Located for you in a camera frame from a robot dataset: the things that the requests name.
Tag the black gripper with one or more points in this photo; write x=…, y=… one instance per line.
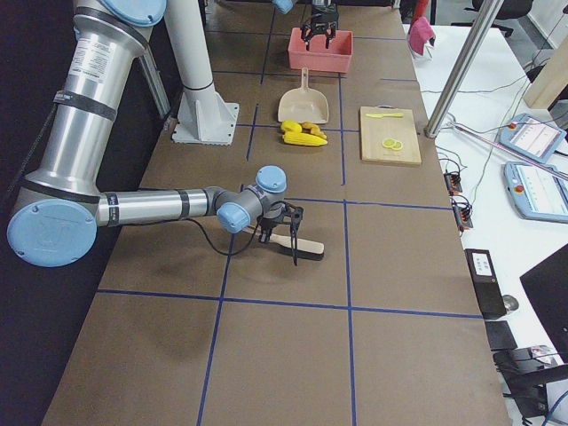
x=267, y=223
x=320, y=19

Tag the beige plastic dustpan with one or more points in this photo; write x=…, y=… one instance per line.
x=303, y=104

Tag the yellow toy corn cob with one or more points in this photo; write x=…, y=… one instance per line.
x=302, y=139

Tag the orange toy ginger root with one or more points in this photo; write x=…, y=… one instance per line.
x=313, y=129

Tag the yellow toy bell pepper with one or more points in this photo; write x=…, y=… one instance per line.
x=291, y=126

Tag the pink plastic bin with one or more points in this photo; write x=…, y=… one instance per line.
x=336, y=58

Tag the magenta cloth on stand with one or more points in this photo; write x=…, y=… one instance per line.
x=421, y=38

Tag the yellow plastic toy knife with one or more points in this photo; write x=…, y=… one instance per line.
x=384, y=115

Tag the bamboo cutting board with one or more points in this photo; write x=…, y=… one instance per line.
x=374, y=131

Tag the upper toy lemon slice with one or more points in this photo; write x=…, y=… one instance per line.
x=389, y=142

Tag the toy lemon slice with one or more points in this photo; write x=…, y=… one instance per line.
x=389, y=142
x=397, y=146

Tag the lower toy lemon slice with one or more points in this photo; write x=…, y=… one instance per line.
x=397, y=146

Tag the black box with label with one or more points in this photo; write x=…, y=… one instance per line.
x=485, y=283

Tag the far teach pendant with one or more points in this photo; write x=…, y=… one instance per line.
x=533, y=138

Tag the teach pendant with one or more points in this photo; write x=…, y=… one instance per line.
x=536, y=193
x=533, y=138

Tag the near teach pendant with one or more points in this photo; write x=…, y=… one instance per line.
x=536, y=193

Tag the black monitor corner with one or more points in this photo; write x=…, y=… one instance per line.
x=545, y=286

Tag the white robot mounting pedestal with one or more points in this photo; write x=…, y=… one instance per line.
x=203, y=116

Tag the aluminium frame post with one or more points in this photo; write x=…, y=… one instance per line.
x=487, y=14

